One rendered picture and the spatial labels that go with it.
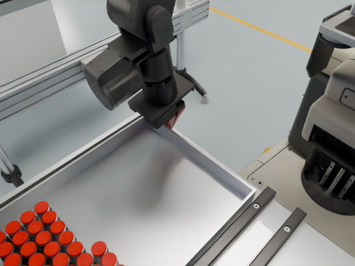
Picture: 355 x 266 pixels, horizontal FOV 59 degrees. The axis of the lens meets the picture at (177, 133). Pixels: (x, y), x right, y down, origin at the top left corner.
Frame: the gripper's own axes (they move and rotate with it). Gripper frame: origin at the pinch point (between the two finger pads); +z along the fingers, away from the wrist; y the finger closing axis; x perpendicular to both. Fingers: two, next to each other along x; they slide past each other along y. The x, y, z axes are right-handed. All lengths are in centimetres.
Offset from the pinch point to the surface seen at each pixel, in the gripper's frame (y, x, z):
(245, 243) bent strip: 7.8, 24.2, 1.3
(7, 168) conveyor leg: 35, -84, 69
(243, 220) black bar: 5.6, 22.0, -0.1
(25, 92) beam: 9, -83, 40
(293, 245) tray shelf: 2.9, 29.6, 2.3
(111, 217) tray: 19.2, 6.3, -0.6
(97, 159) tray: 14.0, -4.9, 0.1
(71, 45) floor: -51, -183, 105
